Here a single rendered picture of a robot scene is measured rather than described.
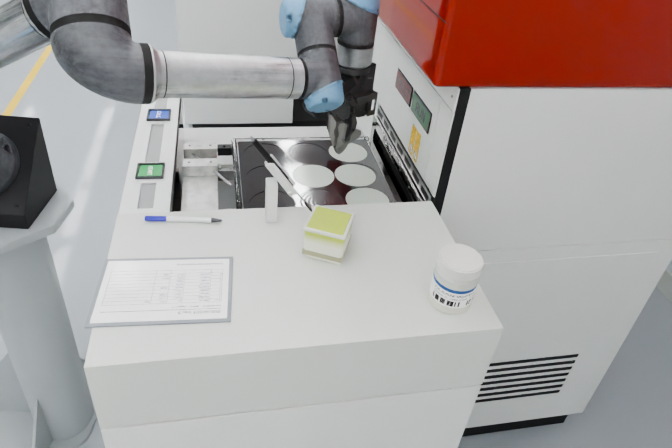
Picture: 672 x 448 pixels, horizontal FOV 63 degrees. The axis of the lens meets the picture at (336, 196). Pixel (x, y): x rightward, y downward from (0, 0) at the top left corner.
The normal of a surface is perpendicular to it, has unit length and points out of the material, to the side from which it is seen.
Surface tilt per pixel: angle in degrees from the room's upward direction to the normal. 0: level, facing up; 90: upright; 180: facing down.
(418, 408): 90
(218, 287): 0
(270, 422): 90
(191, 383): 90
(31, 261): 90
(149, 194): 0
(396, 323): 0
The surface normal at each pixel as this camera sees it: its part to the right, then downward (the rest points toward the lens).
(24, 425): 0.09, -0.82
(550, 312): 0.19, 0.57
